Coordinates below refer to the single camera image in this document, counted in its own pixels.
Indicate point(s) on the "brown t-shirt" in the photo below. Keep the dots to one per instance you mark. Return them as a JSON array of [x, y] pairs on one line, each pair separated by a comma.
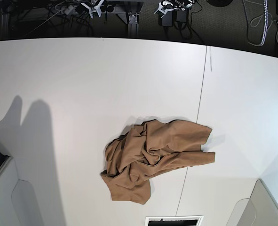
[[151, 149]]

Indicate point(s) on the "black power adapter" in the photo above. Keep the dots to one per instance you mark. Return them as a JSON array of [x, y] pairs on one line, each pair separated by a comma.
[[166, 20]]

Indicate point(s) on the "white power strip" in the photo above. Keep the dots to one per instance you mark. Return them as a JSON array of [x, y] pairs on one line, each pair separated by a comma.
[[65, 10]]

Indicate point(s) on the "white framed floor vent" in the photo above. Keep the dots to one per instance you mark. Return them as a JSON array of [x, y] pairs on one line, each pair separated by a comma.
[[174, 221]]

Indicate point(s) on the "aluminium table leg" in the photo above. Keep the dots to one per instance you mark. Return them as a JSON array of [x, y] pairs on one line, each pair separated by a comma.
[[132, 25]]

